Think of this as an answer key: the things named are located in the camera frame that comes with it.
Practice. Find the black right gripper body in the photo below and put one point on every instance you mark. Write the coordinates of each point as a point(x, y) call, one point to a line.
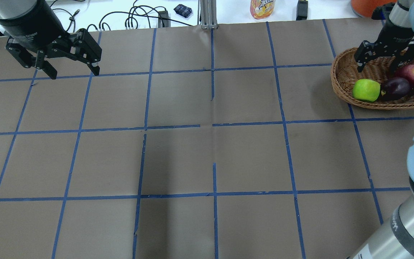
point(396, 36)

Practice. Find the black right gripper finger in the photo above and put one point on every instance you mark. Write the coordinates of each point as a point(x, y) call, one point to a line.
point(403, 57)
point(368, 51)

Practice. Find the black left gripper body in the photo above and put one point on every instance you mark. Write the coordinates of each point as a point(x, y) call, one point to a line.
point(37, 29)

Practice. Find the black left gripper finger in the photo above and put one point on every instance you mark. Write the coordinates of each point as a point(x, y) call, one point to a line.
point(27, 60)
point(79, 46)

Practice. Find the red yellow apple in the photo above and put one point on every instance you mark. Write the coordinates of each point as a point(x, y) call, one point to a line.
point(406, 72)

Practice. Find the green apple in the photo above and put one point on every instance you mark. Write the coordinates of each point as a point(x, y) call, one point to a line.
point(366, 90)

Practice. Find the dark red apple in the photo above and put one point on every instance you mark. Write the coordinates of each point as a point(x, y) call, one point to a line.
point(394, 89)

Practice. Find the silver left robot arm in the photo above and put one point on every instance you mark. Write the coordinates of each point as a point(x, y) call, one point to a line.
point(36, 32)

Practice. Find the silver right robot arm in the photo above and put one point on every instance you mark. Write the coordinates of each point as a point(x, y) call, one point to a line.
point(393, 239)

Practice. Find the woven wicker basket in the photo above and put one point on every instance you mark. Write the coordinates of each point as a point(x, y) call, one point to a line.
point(344, 73)

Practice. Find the orange round object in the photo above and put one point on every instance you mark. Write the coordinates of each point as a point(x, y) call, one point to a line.
point(374, 9)

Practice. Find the black power adapter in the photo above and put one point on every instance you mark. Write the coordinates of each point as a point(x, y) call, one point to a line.
point(302, 10)

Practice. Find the dark blue cloth pouch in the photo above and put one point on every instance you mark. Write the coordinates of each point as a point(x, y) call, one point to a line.
point(183, 10)

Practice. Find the aluminium frame post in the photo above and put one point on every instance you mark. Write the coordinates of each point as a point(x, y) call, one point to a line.
point(208, 14)

